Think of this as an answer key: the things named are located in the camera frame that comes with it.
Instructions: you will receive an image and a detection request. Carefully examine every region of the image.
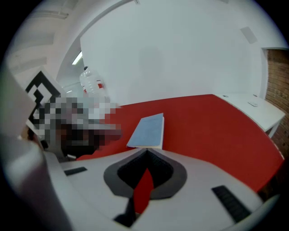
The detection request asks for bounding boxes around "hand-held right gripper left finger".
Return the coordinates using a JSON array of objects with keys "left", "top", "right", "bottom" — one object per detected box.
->
[{"left": 58, "top": 148, "right": 148, "bottom": 231}]

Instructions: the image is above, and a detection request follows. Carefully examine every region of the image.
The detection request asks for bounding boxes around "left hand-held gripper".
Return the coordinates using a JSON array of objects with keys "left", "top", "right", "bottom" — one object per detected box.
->
[{"left": 24, "top": 66, "right": 67, "bottom": 136}]

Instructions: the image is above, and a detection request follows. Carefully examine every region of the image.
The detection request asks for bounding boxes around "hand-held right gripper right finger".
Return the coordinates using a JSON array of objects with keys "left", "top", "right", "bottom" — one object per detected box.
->
[{"left": 132, "top": 148, "right": 264, "bottom": 231}]

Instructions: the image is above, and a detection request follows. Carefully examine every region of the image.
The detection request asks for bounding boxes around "notebook with blue cover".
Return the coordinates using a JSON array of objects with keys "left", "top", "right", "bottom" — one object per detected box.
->
[{"left": 126, "top": 112, "right": 165, "bottom": 150}]

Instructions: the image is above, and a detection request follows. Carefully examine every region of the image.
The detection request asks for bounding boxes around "ceiling light strip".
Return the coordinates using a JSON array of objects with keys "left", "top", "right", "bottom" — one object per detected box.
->
[{"left": 72, "top": 51, "right": 83, "bottom": 66}]

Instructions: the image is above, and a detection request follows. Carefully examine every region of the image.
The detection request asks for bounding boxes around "large clear water bottle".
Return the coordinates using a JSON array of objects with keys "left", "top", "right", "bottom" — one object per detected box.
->
[{"left": 79, "top": 65, "right": 106, "bottom": 96}]

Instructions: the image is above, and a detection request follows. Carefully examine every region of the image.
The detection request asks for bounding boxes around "red tablecloth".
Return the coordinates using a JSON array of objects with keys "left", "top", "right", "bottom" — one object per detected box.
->
[{"left": 76, "top": 94, "right": 285, "bottom": 214}]

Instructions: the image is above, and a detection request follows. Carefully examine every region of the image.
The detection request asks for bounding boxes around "white desk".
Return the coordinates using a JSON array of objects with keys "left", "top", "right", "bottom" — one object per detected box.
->
[{"left": 214, "top": 93, "right": 286, "bottom": 139}]

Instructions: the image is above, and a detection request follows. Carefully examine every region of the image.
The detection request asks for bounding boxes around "grey wall panel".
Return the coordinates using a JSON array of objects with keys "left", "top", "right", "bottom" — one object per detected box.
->
[{"left": 239, "top": 26, "right": 258, "bottom": 44}]

